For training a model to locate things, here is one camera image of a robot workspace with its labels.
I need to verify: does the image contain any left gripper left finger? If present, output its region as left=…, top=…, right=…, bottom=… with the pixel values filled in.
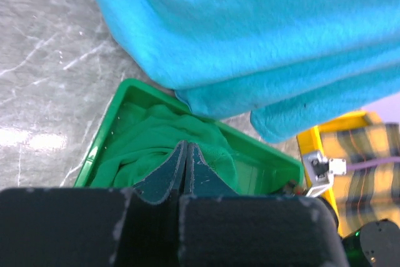
left=133, top=141, right=188, bottom=205

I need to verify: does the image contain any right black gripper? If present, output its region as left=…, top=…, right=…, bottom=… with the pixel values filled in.
left=342, top=219, right=399, bottom=267

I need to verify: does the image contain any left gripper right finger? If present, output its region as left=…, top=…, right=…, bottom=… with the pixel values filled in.
left=184, top=143, right=239, bottom=197

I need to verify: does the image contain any green t shirt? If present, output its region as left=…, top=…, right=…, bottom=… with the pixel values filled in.
left=90, top=105, right=240, bottom=192

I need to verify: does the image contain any turquoise t shirt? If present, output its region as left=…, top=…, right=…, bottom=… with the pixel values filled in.
left=96, top=0, right=399, bottom=143

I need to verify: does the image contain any yellow plaid cloth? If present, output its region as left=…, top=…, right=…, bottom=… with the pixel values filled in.
left=321, top=123, right=399, bottom=236

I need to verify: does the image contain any green plastic tray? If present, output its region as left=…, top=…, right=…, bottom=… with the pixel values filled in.
left=74, top=79, right=304, bottom=194

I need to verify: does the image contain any yellow plastic tray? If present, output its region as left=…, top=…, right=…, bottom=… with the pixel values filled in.
left=297, top=111, right=399, bottom=236

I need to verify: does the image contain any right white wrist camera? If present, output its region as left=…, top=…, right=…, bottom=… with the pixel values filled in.
left=302, top=150, right=347, bottom=198

